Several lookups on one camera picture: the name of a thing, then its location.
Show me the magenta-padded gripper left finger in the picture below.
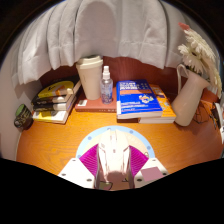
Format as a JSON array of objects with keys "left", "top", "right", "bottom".
[{"left": 57, "top": 143, "right": 101, "bottom": 190}]

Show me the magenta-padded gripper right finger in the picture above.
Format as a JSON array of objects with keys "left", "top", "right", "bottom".
[{"left": 128, "top": 145, "right": 169, "bottom": 189}]

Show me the pink computer mouse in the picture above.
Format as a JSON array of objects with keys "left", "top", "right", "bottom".
[{"left": 96, "top": 129, "right": 132, "bottom": 183}]

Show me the round cartoon-print mouse pad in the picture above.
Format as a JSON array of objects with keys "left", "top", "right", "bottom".
[{"left": 75, "top": 125, "right": 156, "bottom": 159}]

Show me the yellow and white book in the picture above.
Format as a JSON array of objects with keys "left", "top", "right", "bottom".
[{"left": 32, "top": 106, "right": 73, "bottom": 125}]

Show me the orange book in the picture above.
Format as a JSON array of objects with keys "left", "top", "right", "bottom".
[{"left": 138, "top": 84, "right": 177, "bottom": 125}]

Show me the brown book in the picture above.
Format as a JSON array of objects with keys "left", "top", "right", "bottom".
[{"left": 74, "top": 87, "right": 118, "bottom": 114}]

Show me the blue book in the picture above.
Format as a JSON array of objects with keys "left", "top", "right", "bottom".
[{"left": 115, "top": 79, "right": 164, "bottom": 120}]

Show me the green and dark mug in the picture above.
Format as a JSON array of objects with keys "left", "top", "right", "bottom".
[{"left": 13, "top": 103, "right": 34, "bottom": 131}]

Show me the white ceramic pitcher vase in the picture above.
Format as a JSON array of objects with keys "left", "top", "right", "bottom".
[{"left": 171, "top": 63, "right": 211, "bottom": 128}]

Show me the silver laptop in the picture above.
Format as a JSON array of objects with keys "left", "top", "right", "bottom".
[{"left": 214, "top": 102, "right": 224, "bottom": 144}]

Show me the clear spray bottle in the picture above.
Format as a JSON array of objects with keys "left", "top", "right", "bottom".
[{"left": 100, "top": 65, "right": 114, "bottom": 105}]

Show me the cream lidded travel cup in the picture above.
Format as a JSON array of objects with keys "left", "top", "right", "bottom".
[{"left": 75, "top": 54, "right": 104, "bottom": 101}]

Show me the white flower bouquet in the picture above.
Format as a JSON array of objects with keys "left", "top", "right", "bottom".
[{"left": 177, "top": 22, "right": 223, "bottom": 98}]

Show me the white curtain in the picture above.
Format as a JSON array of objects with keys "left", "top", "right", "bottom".
[{"left": 11, "top": 0, "right": 221, "bottom": 86}]

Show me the black cable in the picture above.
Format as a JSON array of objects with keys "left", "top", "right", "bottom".
[{"left": 194, "top": 99, "right": 221, "bottom": 129}]

